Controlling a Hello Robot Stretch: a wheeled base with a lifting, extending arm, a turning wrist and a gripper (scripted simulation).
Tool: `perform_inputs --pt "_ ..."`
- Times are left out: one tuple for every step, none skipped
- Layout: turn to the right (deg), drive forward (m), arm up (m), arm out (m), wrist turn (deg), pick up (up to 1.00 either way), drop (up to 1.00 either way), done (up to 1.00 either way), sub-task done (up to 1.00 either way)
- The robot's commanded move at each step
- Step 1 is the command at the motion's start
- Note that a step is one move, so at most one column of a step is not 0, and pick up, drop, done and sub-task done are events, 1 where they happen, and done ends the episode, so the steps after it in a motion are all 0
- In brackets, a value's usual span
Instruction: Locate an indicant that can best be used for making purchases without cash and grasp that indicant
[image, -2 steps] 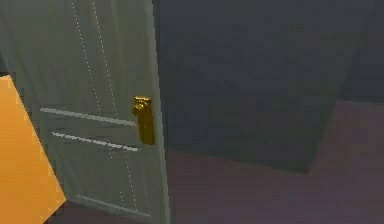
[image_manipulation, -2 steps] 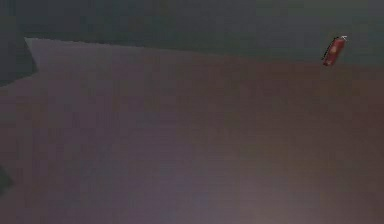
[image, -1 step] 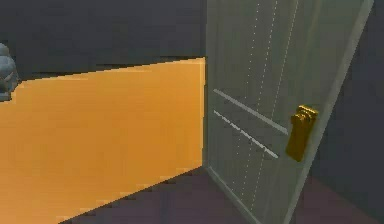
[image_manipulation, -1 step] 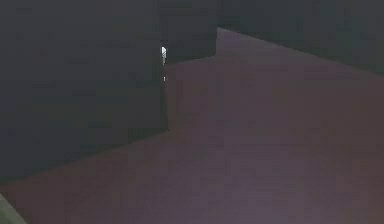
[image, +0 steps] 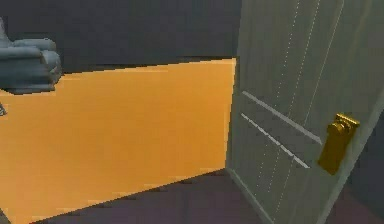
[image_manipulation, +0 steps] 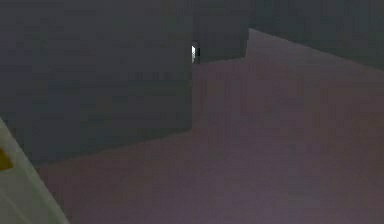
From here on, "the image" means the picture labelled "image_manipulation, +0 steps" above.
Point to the yellow object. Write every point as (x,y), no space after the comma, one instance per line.
(4,160)

